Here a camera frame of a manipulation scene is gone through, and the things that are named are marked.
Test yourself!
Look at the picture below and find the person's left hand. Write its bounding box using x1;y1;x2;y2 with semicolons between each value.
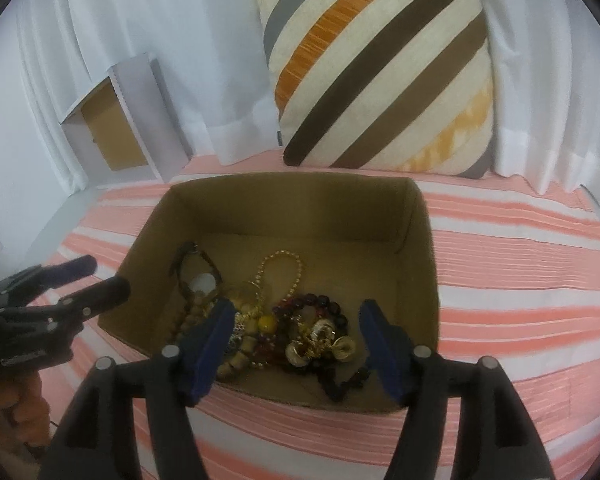
0;366;52;457

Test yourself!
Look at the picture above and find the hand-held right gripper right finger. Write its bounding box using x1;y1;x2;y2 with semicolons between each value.
358;298;556;480

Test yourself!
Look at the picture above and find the black bead bracelet in box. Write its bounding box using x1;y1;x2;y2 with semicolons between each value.
169;242;224;307

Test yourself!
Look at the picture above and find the white curtain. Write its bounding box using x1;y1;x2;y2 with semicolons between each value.
15;0;600;211

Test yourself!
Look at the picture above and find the striped throw pillow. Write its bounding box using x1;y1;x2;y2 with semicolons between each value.
254;0;497;181

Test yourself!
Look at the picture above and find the white open box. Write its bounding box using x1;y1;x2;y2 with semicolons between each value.
60;55;189;187

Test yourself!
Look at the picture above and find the yellow bead bracelet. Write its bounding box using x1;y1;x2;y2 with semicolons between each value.
250;312;282;367

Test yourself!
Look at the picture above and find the silver chain bracelet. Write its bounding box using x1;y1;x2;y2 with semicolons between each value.
229;317;247;352

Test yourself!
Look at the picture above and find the pink striped blanket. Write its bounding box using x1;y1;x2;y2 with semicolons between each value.
25;152;600;480

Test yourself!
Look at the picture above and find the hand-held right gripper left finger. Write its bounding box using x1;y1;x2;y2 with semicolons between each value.
37;297;238;480

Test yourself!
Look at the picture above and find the gold bead bracelet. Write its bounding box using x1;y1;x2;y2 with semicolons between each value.
254;250;306;307

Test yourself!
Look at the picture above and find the black bead bracelet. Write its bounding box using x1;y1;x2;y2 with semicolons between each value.
169;242;224;307
317;366;372;404

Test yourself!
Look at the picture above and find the wooden bead necklace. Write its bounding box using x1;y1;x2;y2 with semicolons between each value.
170;287;262;381

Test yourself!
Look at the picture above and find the brown bead bracelet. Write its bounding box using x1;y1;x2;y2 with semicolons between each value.
272;294;349;335

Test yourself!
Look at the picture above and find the brown cardboard box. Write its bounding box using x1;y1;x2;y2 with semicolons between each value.
100;172;441;413

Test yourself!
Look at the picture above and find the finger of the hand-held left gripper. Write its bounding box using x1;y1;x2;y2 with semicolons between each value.
0;255;97;308
10;277;131;332

